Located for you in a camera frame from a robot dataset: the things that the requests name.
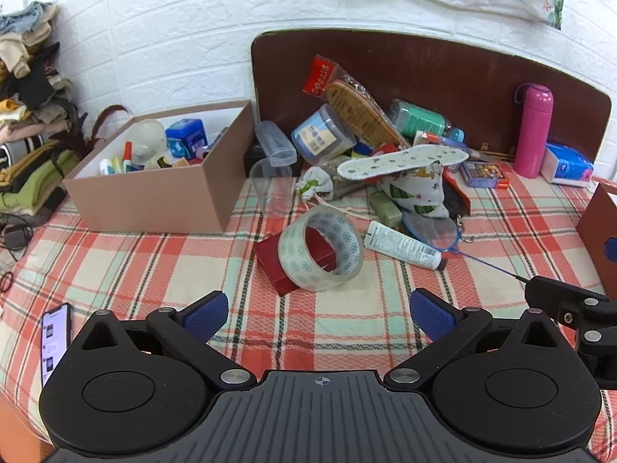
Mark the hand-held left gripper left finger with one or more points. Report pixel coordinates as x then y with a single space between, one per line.
207 316

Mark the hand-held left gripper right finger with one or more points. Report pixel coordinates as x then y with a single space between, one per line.
431 318

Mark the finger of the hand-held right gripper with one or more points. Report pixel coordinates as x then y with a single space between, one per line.
554 294

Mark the white cream tube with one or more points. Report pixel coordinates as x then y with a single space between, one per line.
400 246

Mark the red gift box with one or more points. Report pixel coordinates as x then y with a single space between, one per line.
269 266

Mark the small blue hand net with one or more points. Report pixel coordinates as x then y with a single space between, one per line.
424 231

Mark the patterned clear tape roll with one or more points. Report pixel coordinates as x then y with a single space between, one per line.
293 251

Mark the green soap box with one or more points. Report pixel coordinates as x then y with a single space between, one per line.
385 207

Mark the plaid bed sheet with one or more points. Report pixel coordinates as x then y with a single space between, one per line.
144 275

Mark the brown cardboard box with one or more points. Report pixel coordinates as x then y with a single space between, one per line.
595 231

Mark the black key fob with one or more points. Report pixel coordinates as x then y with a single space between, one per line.
453 200

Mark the tree print fabric bag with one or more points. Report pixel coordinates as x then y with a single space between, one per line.
414 193

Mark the blue tissue pack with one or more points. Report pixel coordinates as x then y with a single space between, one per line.
569 164

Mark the clear plastic cup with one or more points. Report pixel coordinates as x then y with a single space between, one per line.
272 193
147 137

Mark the blue card box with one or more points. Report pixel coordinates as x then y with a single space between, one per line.
484 173

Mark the wooden sticks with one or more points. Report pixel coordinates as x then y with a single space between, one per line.
491 154

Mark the black smartphone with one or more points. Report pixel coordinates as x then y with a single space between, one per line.
55 342

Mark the tan block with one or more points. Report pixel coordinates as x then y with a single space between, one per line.
181 162

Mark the grey patterned pouch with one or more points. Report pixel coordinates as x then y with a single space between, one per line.
349 184

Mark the white patterned insole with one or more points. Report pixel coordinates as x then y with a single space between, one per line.
400 161

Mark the pink thermos bottle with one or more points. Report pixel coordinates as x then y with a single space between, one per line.
532 130

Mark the red capped marker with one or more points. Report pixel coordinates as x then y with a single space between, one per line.
127 154

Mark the red and white tube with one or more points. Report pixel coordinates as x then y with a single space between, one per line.
434 137

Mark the blue tin box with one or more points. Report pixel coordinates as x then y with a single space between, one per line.
185 135

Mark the clear plastic case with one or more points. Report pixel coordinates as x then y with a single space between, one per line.
274 142

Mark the green labelled plastic bottle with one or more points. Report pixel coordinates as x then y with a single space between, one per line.
419 118

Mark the round jar with blue label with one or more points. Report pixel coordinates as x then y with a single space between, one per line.
320 137

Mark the packaged brown insoles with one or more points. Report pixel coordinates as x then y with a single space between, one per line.
356 111

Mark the dark feather duster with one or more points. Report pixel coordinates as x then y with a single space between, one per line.
103 118

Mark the brown wooden headboard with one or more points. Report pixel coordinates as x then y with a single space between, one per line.
458 72

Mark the pile of folded clothes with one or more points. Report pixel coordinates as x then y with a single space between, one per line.
29 106

